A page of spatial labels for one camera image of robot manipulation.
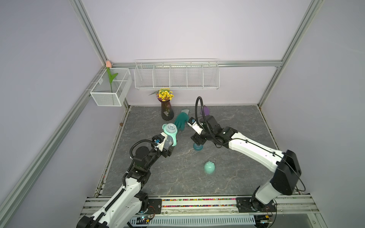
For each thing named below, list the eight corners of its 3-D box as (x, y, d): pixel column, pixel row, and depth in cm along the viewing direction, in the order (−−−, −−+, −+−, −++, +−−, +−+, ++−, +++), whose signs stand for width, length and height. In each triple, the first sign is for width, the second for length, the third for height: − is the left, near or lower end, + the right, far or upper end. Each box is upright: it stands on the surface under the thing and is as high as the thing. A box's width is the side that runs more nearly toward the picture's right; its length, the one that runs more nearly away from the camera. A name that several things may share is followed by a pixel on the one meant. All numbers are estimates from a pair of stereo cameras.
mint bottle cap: (204, 173, 87) (205, 171, 83) (203, 163, 91) (204, 160, 87) (214, 173, 87) (215, 171, 83) (213, 163, 91) (214, 160, 87)
